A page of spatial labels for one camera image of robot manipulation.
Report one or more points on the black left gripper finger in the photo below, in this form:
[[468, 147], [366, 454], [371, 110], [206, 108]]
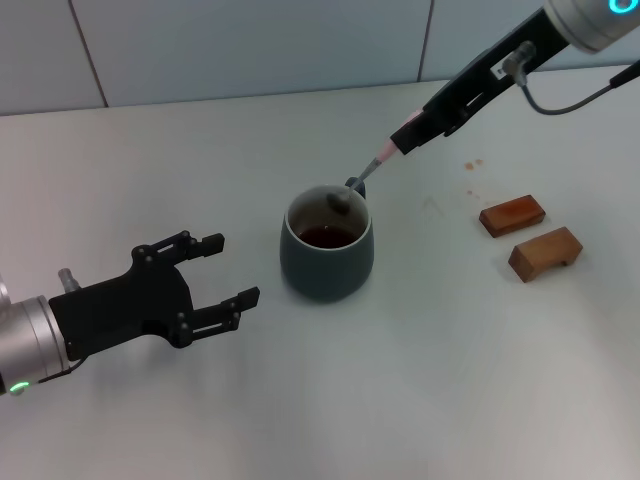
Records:
[[249, 299], [213, 244]]

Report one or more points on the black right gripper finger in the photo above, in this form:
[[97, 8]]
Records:
[[412, 135], [462, 120]]

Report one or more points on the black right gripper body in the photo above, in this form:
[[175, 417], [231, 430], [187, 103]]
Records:
[[480, 75]]

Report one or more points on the notched light wooden block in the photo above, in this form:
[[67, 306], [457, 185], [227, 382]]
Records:
[[540, 255]]

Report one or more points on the grey ceramic cup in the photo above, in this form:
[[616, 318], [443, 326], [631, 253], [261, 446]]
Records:
[[325, 270]]

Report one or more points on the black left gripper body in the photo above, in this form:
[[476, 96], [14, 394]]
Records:
[[122, 307]]

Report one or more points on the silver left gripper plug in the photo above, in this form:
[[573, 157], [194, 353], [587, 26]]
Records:
[[69, 279]]

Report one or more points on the flat dark wooden block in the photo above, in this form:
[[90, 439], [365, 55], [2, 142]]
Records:
[[512, 216]]

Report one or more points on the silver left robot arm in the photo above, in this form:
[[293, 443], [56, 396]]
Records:
[[25, 340]]

